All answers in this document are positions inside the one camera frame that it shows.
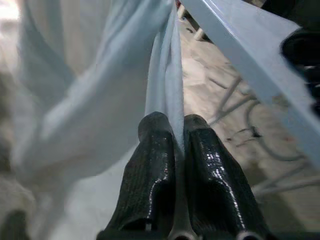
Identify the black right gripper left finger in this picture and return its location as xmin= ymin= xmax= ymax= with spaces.
xmin=98 ymin=111 xmax=177 ymax=236

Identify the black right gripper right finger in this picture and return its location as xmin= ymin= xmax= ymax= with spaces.
xmin=183 ymin=114 xmax=270 ymax=235

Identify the white garment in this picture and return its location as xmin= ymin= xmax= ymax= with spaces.
xmin=9 ymin=0 xmax=187 ymax=240

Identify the white folding table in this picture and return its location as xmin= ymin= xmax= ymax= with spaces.
xmin=178 ymin=0 xmax=320 ymax=198

